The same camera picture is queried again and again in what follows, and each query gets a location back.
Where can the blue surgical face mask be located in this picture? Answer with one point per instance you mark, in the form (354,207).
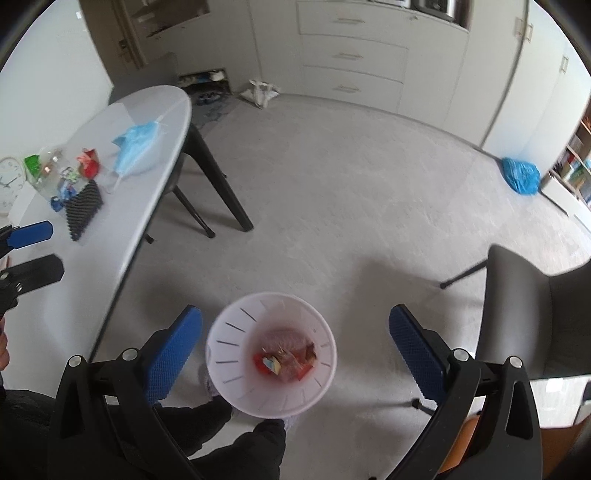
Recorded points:
(139,152)

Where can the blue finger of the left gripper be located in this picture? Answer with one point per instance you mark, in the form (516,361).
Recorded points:
(29,276)
(12,238)

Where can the grey drawer cabinet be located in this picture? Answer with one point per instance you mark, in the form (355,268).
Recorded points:
(388,58)

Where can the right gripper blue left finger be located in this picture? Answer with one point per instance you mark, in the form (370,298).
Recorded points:
(166,352)

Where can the white plastic bag on floor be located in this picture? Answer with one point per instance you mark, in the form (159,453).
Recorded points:
(259,93)

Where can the blue plastic bag on floor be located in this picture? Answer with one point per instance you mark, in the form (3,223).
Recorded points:
(522,177)

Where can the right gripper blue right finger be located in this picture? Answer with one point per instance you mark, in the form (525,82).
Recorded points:
(422,350)

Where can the black foam mesh sleeve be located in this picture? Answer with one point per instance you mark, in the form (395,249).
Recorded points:
(81,209)

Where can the clear plastic container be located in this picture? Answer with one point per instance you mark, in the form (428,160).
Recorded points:
(58,175)

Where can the wooden bookshelf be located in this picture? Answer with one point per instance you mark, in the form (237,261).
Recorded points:
(567,183)

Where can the white plastic trash basket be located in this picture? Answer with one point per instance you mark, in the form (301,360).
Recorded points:
(271,355)

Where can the white round wall clock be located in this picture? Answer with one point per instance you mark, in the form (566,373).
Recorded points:
(12,180)

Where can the white oval table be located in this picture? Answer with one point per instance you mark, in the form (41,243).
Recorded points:
(71,317)

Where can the dark grey chair behind table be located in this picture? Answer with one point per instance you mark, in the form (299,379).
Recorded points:
(163,72)

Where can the red torn cardboard piece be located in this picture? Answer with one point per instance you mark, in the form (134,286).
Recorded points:
(88,164)

